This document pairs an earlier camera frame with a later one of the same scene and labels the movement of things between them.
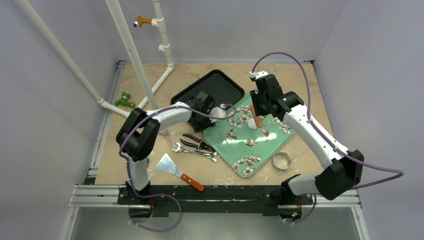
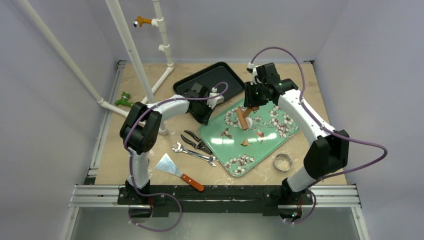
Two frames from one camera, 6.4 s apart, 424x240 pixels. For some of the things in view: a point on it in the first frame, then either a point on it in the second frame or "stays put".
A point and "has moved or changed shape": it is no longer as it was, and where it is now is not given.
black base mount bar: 167,200 stays put
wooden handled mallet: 258,119 → 243,113
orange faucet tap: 140,21 stays put
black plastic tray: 220,88 has moved or changed shape
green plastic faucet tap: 125,96 stays put
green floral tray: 248,150 stays put
